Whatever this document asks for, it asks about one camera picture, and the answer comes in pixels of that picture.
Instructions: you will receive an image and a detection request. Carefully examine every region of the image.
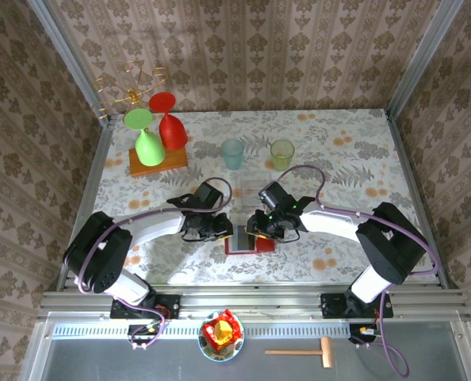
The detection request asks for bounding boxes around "green plastic wine glass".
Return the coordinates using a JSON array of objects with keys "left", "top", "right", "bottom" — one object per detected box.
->
[{"left": 123, "top": 109, "right": 167, "bottom": 167}]

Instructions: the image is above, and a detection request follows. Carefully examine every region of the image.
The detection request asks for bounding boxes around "red plastic wine glass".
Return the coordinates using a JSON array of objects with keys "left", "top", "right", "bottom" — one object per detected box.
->
[{"left": 147, "top": 91, "right": 190, "bottom": 151}]

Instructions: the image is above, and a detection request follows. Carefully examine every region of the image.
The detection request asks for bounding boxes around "red leather card holder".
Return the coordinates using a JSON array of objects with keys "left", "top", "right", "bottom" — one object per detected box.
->
[{"left": 224, "top": 225, "right": 277, "bottom": 256}]

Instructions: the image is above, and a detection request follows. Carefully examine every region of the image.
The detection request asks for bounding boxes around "floral patterned tablecloth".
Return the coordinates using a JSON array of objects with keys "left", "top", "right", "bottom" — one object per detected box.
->
[{"left": 94, "top": 110, "right": 438, "bottom": 285}]

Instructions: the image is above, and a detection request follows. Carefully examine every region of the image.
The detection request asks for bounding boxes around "clear plastic box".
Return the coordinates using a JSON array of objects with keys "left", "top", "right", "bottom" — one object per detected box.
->
[{"left": 238, "top": 169, "right": 274, "bottom": 211}]

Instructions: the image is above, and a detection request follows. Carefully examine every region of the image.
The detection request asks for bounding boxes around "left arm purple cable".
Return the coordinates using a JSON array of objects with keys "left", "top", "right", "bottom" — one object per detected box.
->
[{"left": 75, "top": 176, "right": 233, "bottom": 352}]

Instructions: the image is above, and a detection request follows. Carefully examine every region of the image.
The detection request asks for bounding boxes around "green plastic cup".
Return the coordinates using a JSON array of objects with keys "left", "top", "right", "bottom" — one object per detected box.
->
[{"left": 270, "top": 139, "right": 296, "bottom": 172}]

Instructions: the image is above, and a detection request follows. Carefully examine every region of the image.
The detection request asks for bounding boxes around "black cable connector block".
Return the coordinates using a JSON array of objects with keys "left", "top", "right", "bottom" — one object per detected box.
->
[
  {"left": 128, "top": 324, "right": 160, "bottom": 344},
  {"left": 348, "top": 324, "right": 381, "bottom": 344}
]

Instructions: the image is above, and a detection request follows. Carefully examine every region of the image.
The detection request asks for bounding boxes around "aluminium side rail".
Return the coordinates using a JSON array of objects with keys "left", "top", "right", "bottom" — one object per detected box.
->
[
  {"left": 56, "top": 117, "right": 116, "bottom": 293},
  {"left": 385, "top": 113, "right": 450, "bottom": 290}
]

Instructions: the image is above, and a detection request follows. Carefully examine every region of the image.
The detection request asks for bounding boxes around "small wooden mallet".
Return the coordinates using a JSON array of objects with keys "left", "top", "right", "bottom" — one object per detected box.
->
[{"left": 264, "top": 337, "right": 334, "bottom": 368}]

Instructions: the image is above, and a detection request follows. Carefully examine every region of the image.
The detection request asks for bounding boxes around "blue plastic cup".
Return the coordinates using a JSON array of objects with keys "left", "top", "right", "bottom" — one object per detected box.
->
[{"left": 220, "top": 138, "right": 246, "bottom": 171}]

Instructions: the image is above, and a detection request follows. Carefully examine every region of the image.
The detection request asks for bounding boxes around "slotted metal cable strip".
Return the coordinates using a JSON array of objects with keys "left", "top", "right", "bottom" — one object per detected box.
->
[{"left": 52, "top": 323, "right": 350, "bottom": 339}]

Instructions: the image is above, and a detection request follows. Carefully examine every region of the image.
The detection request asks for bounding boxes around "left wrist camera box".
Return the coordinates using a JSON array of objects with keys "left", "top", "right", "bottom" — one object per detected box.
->
[{"left": 194, "top": 181, "right": 224, "bottom": 209}]

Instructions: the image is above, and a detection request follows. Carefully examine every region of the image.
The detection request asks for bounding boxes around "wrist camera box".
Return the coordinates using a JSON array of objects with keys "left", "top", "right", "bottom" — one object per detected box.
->
[
  {"left": 258, "top": 181, "right": 288, "bottom": 210},
  {"left": 194, "top": 181, "right": 224, "bottom": 209}
]

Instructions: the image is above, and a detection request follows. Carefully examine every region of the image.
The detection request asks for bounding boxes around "patterned ceramic bowl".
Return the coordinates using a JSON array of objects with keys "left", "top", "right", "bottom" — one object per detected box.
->
[{"left": 197, "top": 311, "right": 245, "bottom": 361}]

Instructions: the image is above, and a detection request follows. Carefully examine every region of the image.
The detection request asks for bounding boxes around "red yellow snack packet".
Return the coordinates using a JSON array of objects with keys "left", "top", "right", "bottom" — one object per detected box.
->
[{"left": 202, "top": 309, "right": 243, "bottom": 352}]

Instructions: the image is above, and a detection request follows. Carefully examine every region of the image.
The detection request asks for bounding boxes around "aluminium frame post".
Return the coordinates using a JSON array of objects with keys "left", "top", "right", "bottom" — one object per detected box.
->
[
  {"left": 385, "top": 0, "right": 465, "bottom": 116},
  {"left": 28, "top": 0, "right": 112, "bottom": 128}
]

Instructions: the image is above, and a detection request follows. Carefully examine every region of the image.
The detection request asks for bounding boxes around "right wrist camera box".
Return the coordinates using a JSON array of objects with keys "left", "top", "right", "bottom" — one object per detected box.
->
[{"left": 258, "top": 181, "right": 288, "bottom": 210}]

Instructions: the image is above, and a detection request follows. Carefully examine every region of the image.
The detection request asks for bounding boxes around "long aluminium frame rail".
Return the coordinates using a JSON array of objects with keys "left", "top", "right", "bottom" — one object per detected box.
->
[{"left": 40, "top": 291, "right": 469, "bottom": 321}]

